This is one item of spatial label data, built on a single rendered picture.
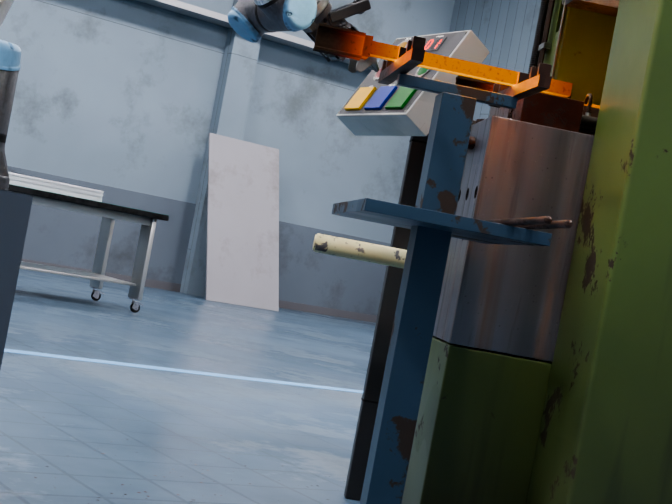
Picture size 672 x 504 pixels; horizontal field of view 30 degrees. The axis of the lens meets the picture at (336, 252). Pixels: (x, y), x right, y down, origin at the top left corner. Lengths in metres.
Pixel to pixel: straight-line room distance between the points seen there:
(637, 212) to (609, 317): 0.19
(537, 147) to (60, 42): 9.88
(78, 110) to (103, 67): 0.48
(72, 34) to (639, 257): 10.24
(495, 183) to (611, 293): 0.36
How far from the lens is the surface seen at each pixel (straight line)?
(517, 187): 2.44
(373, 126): 3.19
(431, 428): 2.45
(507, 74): 2.19
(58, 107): 12.09
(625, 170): 2.23
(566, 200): 2.46
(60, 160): 12.10
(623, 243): 2.21
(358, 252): 2.95
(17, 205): 2.30
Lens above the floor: 0.58
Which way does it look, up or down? level
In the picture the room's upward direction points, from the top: 11 degrees clockwise
